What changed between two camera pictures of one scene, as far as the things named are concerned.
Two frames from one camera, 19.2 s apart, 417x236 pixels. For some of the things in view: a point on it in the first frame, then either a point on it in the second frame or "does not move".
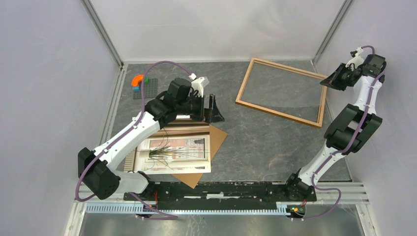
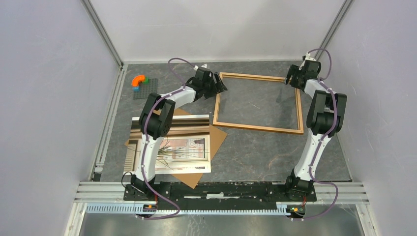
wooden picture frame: x=324 y=91 → x=217 y=100
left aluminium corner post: x=102 y=31 does not move
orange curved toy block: x=135 y=80 does not move
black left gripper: x=215 y=115 → x=213 y=93
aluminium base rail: x=345 y=192 does not move
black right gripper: x=334 y=79 → x=293 y=71
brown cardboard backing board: x=217 y=137 does not move
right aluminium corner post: x=345 y=7 does not move
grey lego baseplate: x=151 y=89 does not move
